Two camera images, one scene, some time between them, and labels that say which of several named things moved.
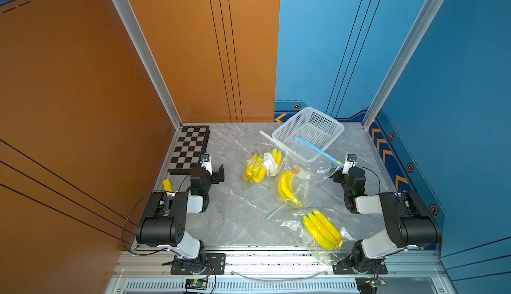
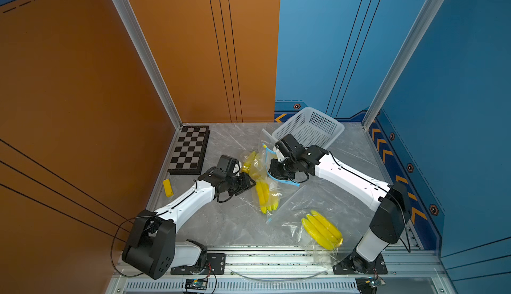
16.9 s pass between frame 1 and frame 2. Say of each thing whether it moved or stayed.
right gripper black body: moved
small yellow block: stayed
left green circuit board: stayed
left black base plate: stayed
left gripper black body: moved
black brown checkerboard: stayed
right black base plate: stayed
